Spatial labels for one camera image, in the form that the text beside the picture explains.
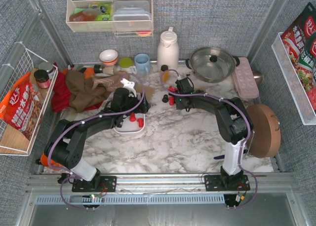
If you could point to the glass jar lying down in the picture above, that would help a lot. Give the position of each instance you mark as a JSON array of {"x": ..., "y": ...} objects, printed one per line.
[{"x": 101, "y": 69}]

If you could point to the orange snack bag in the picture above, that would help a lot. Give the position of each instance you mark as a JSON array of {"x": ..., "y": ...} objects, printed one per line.
[{"x": 19, "y": 108}]

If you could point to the blue mug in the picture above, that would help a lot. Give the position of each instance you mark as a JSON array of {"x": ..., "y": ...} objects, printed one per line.
[{"x": 142, "y": 64}]

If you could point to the clear glass cup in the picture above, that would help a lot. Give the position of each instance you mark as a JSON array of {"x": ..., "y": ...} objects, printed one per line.
[{"x": 142, "y": 77}]

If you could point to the green lidded white cup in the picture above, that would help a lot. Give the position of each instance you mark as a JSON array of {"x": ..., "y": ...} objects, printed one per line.
[{"x": 126, "y": 64}]

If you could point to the silver lidded jar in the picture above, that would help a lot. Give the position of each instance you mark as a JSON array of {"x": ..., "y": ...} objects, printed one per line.
[{"x": 48, "y": 67}]

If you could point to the white orange striped bowl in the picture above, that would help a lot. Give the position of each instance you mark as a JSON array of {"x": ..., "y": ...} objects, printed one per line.
[{"x": 109, "y": 57}]

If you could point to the steel pot with lid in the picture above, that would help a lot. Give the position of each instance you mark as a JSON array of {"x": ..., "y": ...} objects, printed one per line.
[{"x": 212, "y": 64}]

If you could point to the orange spice bottle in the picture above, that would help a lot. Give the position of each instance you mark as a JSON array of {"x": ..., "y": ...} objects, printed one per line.
[{"x": 164, "y": 73}]

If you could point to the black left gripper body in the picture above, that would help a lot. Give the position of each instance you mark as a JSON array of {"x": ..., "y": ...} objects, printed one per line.
[{"x": 138, "y": 107}]

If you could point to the brown cloth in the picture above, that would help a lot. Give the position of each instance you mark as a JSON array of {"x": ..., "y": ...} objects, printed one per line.
[{"x": 83, "y": 96}]

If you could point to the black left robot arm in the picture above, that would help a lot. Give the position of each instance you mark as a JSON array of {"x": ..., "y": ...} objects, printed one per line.
[{"x": 66, "y": 144}]

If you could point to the red coffee capsule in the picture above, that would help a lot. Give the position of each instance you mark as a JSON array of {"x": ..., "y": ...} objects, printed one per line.
[
  {"x": 132, "y": 117},
  {"x": 140, "y": 122}
]

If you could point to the round wooden board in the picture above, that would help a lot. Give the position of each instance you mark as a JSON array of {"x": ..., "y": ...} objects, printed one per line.
[{"x": 266, "y": 138}]

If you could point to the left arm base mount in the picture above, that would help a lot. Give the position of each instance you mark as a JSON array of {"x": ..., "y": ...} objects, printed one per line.
[{"x": 100, "y": 184}]

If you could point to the red cloth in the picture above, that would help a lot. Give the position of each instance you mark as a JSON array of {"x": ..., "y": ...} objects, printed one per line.
[{"x": 60, "y": 99}]

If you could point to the white plastic storage basket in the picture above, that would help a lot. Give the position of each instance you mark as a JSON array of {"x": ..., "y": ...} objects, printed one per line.
[{"x": 131, "y": 128}]

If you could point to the orange plastic cup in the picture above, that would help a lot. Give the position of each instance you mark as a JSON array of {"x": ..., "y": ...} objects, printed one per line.
[{"x": 43, "y": 160}]

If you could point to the white right wall basket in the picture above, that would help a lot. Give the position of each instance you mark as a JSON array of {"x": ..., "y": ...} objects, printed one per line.
[{"x": 299, "y": 96}]

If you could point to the clear plastic food containers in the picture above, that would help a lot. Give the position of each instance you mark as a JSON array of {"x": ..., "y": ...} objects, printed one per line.
[{"x": 131, "y": 15}]

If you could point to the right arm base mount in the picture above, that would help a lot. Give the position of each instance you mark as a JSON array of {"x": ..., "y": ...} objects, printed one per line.
[{"x": 218, "y": 183}]

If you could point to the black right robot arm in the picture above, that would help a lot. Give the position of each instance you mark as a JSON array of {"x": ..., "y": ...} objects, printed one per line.
[{"x": 233, "y": 122}]

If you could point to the white thermos jug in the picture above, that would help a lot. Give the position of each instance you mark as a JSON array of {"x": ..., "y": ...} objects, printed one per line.
[{"x": 168, "y": 50}]

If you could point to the steel ladle bowl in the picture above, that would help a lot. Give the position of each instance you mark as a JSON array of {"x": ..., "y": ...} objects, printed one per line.
[{"x": 257, "y": 76}]

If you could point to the white wire wall basket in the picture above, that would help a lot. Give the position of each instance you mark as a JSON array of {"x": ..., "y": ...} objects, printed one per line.
[{"x": 13, "y": 142}]

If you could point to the green packet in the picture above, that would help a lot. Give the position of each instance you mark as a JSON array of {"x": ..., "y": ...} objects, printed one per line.
[{"x": 105, "y": 10}]

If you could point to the dark lidded red jar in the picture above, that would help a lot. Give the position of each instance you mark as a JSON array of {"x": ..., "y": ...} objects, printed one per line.
[{"x": 42, "y": 79}]

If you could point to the cream wall shelf basket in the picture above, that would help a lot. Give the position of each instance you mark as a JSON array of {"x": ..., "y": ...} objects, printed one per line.
[{"x": 80, "y": 18}]

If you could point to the pink egg tray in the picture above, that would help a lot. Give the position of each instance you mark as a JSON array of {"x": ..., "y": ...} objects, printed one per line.
[{"x": 244, "y": 80}]

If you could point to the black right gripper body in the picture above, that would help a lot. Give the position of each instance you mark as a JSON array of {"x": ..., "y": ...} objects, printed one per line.
[{"x": 177, "y": 101}]

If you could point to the pink striped towel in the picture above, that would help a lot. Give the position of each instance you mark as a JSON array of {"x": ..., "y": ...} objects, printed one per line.
[{"x": 110, "y": 83}]

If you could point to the red seasoning packet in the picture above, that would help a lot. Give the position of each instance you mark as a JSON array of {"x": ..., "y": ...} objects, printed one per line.
[{"x": 299, "y": 40}]

